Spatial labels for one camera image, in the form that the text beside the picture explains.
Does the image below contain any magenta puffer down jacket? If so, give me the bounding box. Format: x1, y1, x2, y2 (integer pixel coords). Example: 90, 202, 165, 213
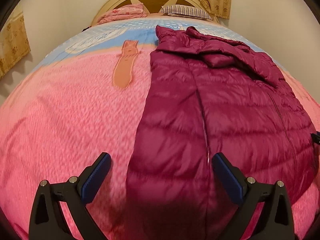
125, 26, 319, 239

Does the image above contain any blue pink patterned bedspread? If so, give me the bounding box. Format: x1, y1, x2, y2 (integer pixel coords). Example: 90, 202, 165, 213
1, 17, 319, 239

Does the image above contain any beige floral left curtain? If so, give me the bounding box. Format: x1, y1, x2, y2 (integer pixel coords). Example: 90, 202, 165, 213
0, 3, 30, 79

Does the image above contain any striped pillow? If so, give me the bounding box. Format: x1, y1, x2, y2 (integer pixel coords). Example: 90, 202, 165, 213
159, 4, 212, 20

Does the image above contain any pink folded blanket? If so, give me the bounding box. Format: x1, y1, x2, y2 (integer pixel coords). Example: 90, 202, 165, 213
93, 3, 148, 25

